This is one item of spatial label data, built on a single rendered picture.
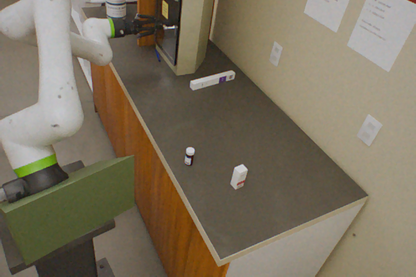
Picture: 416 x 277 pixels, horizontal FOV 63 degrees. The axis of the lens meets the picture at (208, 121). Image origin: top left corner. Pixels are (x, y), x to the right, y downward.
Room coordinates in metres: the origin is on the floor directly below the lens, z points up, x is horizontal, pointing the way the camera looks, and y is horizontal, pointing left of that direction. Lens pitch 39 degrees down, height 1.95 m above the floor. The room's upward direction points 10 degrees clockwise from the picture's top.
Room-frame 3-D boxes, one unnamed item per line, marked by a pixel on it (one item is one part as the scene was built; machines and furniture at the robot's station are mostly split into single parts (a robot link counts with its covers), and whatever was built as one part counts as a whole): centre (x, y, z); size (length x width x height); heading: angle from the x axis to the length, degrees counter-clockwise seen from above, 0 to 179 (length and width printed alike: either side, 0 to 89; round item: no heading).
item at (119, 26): (1.54, 0.51, 1.20); 0.12 x 0.06 x 0.09; 34
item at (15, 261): (0.67, 0.47, 0.92); 0.32 x 0.32 x 0.04; 41
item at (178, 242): (1.63, 0.15, 0.45); 2.05 x 0.67 x 0.90; 34
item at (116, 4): (2.22, 0.75, 1.02); 0.13 x 0.13 x 0.15
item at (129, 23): (1.58, 0.45, 1.20); 0.09 x 0.07 x 0.08; 124
